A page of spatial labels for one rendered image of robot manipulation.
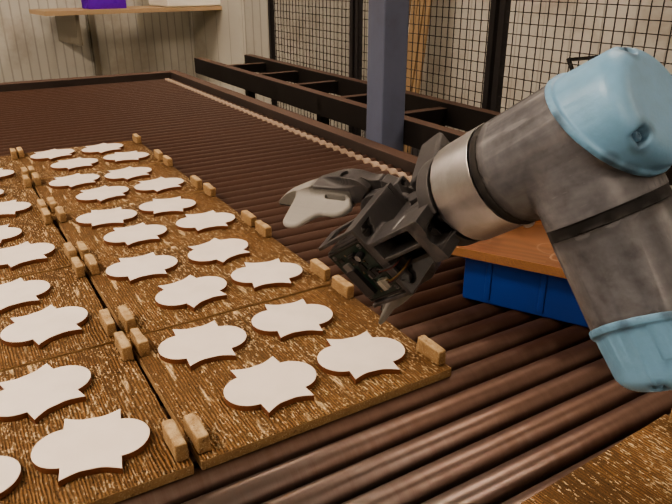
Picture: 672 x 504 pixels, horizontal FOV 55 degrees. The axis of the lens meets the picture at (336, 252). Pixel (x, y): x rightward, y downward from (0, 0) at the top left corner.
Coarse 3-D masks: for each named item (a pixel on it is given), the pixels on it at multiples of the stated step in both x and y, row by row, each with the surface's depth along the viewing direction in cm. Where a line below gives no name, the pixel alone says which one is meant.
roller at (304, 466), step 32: (576, 352) 109; (480, 384) 100; (512, 384) 101; (416, 416) 93; (448, 416) 95; (320, 448) 87; (352, 448) 87; (384, 448) 89; (256, 480) 81; (288, 480) 82
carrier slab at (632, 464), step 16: (640, 432) 87; (656, 432) 87; (624, 448) 84; (640, 448) 84; (656, 448) 84; (592, 464) 81; (608, 464) 81; (624, 464) 81; (640, 464) 81; (656, 464) 81; (560, 480) 79; (576, 480) 79; (592, 480) 79; (608, 480) 79; (624, 480) 79; (640, 480) 79; (656, 480) 79; (544, 496) 76; (560, 496) 76; (576, 496) 76; (592, 496) 76; (608, 496) 76; (624, 496) 76; (640, 496) 76; (656, 496) 76
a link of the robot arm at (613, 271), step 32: (576, 224) 37; (608, 224) 36; (640, 224) 36; (576, 256) 38; (608, 256) 37; (640, 256) 36; (576, 288) 39; (608, 288) 37; (640, 288) 36; (608, 320) 38; (640, 320) 36; (608, 352) 39; (640, 352) 37; (640, 384) 38
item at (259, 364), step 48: (336, 288) 125; (144, 336) 105; (192, 336) 108; (240, 336) 108; (288, 336) 109; (336, 336) 110; (384, 336) 110; (192, 384) 97; (240, 384) 96; (288, 384) 96; (336, 384) 97; (384, 384) 97; (192, 432) 83; (240, 432) 87; (288, 432) 88
